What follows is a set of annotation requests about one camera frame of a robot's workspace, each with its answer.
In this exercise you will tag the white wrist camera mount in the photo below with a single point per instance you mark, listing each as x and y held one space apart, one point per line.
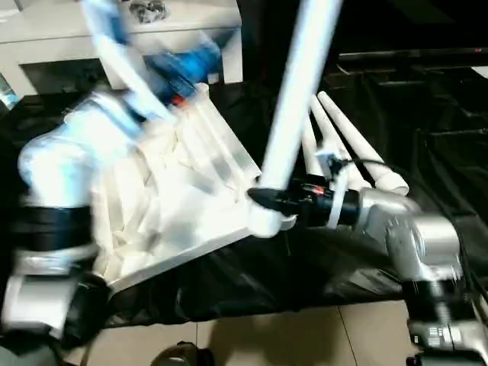
339 198
114 57

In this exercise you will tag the white plastic table leg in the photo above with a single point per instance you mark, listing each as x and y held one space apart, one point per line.
310 152
354 129
324 126
297 95

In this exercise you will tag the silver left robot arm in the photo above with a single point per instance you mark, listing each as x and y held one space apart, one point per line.
57 164

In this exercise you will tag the dark robot foot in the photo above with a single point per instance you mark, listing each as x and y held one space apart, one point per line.
179 356

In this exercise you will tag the black box with beige label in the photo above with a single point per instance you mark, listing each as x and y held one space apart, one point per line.
263 38

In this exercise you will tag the black television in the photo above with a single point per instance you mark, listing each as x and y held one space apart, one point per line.
400 57

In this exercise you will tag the white cabinet with glass doors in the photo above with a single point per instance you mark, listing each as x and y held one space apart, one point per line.
45 42

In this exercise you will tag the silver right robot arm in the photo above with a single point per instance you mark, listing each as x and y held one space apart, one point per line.
411 236

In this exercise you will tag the black mat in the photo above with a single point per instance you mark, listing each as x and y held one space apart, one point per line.
305 274

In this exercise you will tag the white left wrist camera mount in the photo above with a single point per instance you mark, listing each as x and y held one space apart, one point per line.
114 57

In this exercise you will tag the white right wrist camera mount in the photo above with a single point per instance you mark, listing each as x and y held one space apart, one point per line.
339 198

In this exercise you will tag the white plastic table top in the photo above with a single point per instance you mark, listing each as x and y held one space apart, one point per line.
183 206

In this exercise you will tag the clear bag on cabinet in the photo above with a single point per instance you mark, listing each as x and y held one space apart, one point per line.
148 5

